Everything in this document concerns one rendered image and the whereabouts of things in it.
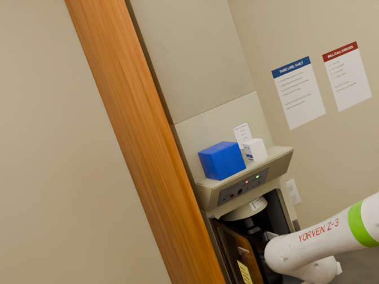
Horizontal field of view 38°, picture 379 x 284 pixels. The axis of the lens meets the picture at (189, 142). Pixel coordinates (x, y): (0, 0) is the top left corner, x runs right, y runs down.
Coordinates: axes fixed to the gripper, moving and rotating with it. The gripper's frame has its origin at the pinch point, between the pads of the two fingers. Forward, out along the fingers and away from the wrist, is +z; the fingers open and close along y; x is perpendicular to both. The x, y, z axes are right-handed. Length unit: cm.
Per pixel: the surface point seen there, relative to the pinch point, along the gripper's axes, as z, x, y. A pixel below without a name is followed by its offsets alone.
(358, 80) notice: 36, -31, -94
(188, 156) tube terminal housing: -7.1, -40.5, 16.3
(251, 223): 0.9, -7.2, -0.7
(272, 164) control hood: -16.8, -29.0, -6.4
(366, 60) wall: 37, -38, -102
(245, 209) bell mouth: -4.2, -14.7, 2.0
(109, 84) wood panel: 17, -69, 25
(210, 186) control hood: -17.7, -31.5, 16.8
